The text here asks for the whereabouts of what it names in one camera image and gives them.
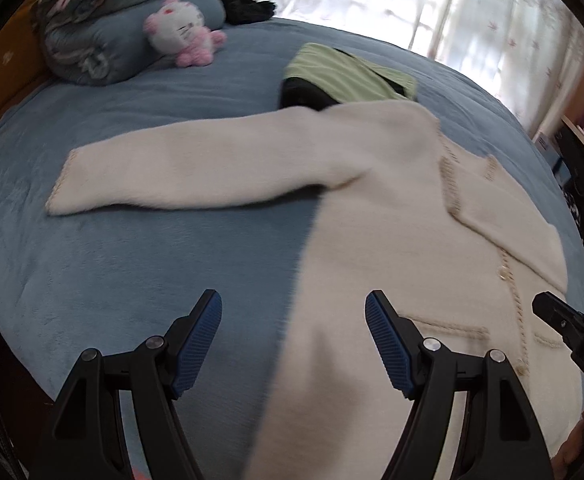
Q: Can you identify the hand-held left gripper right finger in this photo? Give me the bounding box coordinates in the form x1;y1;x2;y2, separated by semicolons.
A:
364;289;555;480

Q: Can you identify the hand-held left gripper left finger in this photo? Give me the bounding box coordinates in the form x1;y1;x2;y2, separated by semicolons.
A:
36;289;223;480

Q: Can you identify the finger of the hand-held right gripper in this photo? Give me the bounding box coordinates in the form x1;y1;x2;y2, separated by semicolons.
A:
531;291;584;348

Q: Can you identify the cream fuzzy cardigan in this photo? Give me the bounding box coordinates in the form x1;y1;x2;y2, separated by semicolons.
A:
46;100;584;480

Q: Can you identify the person's right hand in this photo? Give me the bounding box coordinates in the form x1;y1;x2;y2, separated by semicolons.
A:
554;397;584;480

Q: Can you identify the blue plush bed blanket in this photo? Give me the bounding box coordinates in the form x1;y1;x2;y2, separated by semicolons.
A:
0;17;584;480

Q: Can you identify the blue white box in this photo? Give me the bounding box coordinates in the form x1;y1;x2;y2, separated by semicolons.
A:
534;130;570;186

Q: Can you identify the green striped garment black trim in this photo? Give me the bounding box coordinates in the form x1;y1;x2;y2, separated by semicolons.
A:
279;42;419;111

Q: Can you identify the white pink cat plush toy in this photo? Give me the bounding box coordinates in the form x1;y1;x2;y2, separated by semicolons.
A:
144;0;227;68

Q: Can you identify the wooden headboard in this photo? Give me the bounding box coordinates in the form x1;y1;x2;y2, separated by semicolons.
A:
0;0;52;146

